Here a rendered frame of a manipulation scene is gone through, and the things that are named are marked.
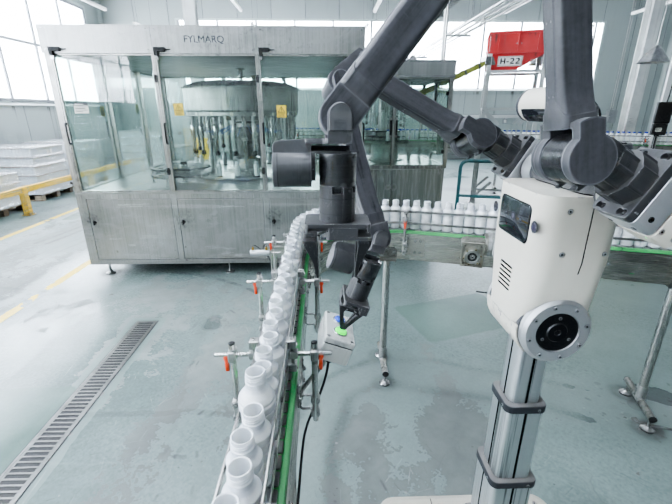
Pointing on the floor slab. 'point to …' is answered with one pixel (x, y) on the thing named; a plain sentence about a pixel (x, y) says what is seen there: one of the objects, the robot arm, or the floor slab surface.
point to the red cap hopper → (507, 60)
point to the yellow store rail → (31, 190)
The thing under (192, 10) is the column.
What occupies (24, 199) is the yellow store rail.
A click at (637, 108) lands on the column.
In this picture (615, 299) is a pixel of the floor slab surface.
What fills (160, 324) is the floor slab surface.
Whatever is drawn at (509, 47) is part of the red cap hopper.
